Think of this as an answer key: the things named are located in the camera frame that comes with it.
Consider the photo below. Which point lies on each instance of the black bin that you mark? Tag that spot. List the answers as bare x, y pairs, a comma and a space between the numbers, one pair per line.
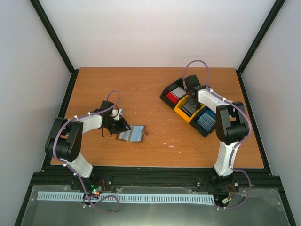
197, 127
172, 86

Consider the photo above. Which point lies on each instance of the black frame post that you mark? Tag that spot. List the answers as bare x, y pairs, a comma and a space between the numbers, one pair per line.
278, 4
52, 34

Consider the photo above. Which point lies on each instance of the white card stack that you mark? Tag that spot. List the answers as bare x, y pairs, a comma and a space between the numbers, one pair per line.
179, 92

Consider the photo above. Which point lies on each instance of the blue card stack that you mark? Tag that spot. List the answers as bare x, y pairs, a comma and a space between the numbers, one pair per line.
207, 120

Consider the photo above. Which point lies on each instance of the small circuit board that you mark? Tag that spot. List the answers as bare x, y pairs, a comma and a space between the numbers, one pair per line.
99, 187

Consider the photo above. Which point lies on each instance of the right base connector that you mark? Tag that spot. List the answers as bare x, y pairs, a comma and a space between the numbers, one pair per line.
226, 201

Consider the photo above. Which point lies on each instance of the brown leather card holder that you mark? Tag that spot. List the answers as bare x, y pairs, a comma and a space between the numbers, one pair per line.
134, 135

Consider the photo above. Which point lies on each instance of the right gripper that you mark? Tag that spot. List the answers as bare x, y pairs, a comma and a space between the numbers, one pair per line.
194, 105

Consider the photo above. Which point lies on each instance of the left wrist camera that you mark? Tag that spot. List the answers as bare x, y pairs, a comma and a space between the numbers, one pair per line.
117, 114

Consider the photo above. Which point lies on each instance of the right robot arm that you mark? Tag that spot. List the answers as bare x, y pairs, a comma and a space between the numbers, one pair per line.
231, 127

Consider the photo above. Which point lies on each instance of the left black frame post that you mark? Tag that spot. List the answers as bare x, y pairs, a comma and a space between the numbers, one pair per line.
52, 34

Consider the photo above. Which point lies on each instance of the dark grey card stack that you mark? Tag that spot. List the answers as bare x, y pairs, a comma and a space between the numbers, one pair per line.
188, 109

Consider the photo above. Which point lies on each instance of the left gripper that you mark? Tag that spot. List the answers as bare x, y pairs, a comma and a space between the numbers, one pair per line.
122, 128

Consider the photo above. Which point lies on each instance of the black bin right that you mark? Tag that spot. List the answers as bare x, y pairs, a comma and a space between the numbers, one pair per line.
197, 127

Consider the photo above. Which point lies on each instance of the right black frame post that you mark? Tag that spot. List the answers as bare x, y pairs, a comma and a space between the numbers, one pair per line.
278, 4

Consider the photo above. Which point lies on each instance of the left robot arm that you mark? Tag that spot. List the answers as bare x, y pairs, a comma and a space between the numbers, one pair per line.
65, 138

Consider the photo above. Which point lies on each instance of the light blue cable duct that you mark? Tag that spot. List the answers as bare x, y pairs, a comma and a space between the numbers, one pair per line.
129, 198

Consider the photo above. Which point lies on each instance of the yellow bin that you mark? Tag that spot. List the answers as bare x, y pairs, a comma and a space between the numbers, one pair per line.
178, 110

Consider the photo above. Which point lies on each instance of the red card stack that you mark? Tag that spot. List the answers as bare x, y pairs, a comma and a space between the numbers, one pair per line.
172, 97

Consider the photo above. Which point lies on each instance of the black bin left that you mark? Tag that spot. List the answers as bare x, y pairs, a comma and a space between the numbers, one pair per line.
172, 86

